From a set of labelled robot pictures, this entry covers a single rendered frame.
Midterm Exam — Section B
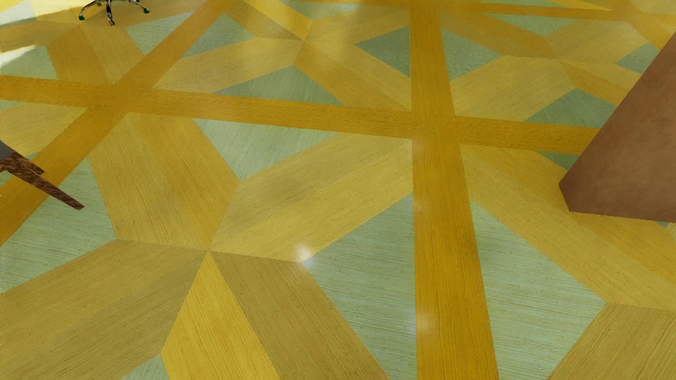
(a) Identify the brown wooden cabinet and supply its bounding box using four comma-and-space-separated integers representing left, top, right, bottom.
558, 32, 676, 224

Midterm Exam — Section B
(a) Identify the chrome office chair wheel base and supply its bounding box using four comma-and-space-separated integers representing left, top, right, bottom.
78, 0, 151, 26

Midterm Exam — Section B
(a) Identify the dark wooden furniture leg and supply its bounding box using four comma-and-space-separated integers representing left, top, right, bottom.
0, 140, 85, 211

